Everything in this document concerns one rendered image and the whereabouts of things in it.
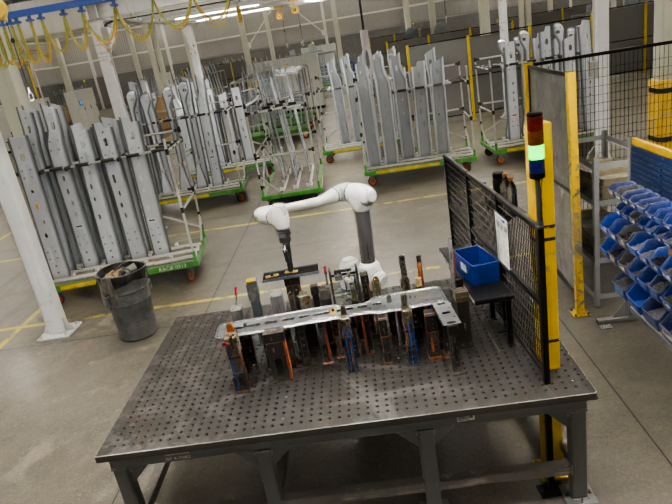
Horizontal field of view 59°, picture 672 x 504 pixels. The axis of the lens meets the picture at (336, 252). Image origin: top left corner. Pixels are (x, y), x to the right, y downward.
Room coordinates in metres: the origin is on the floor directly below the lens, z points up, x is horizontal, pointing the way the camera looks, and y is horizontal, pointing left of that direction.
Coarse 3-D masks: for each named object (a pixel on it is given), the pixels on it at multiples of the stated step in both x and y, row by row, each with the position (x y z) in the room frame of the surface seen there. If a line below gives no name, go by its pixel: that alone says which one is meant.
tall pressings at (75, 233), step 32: (32, 128) 7.20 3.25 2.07; (64, 128) 7.43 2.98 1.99; (96, 128) 7.22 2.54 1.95; (128, 128) 7.23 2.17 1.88; (32, 160) 6.97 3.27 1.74; (64, 160) 7.19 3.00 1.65; (128, 160) 7.47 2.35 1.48; (64, 192) 7.15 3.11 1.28; (96, 192) 7.16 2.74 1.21; (128, 192) 7.21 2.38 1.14; (64, 224) 7.35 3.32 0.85; (96, 224) 7.19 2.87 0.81; (128, 224) 7.14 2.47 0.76; (160, 224) 7.15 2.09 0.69; (64, 256) 6.93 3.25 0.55; (96, 256) 7.14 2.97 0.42
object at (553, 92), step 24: (528, 72) 5.56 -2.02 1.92; (552, 72) 4.84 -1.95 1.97; (528, 96) 5.61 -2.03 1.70; (552, 96) 4.89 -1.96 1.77; (552, 120) 4.91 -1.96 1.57; (576, 120) 4.42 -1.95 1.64; (552, 144) 4.94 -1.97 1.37; (576, 144) 4.42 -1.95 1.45; (576, 168) 4.42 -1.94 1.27; (576, 192) 4.42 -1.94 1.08; (576, 216) 4.42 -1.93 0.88; (576, 240) 4.42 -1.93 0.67; (576, 264) 4.42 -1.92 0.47; (576, 288) 4.42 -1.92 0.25; (576, 312) 4.44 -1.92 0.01
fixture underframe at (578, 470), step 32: (480, 416) 2.50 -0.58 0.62; (512, 416) 2.49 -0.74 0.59; (576, 416) 2.47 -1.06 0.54; (224, 448) 2.59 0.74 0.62; (256, 448) 2.58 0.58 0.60; (288, 448) 2.59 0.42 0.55; (576, 448) 2.47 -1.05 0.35; (128, 480) 2.63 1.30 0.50; (160, 480) 2.96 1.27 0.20; (416, 480) 2.56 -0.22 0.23; (448, 480) 2.53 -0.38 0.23; (480, 480) 2.52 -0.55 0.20; (512, 480) 2.50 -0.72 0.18; (576, 480) 2.47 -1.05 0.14
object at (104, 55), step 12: (216, 0) 9.31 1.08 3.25; (144, 12) 9.28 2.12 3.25; (156, 12) 9.27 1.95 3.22; (168, 12) 9.29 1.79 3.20; (96, 24) 9.30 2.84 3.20; (108, 24) 9.92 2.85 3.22; (96, 48) 9.31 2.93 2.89; (108, 60) 9.30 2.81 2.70; (108, 72) 9.30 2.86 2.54; (108, 84) 9.30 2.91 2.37; (120, 96) 9.33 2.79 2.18; (120, 108) 9.30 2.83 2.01; (132, 132) 9.37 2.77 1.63
